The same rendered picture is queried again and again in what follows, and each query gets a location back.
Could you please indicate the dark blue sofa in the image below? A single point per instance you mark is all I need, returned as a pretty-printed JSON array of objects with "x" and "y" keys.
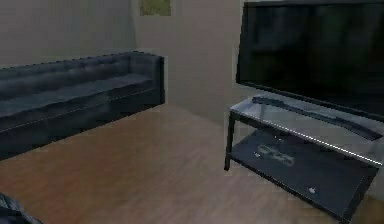
[{"x": 73, "y": 90}]

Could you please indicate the dark grey remote control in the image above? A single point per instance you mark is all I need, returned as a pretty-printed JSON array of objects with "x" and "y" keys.
[{"x": 276, "y": 154}]

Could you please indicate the black glass television stand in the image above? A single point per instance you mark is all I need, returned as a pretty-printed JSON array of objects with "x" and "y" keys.
[{"x": 300, "y": 160}]

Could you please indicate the black television set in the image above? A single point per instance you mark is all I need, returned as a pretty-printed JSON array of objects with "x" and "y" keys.
[{"x": 313, "y": 50}]

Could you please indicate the small white object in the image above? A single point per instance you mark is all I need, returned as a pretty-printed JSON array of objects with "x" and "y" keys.
[{"x": 312, "y": 190}]

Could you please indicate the green framed wall picture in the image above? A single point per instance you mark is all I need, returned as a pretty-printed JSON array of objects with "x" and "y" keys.
[{"x": 155, "y": 7}]

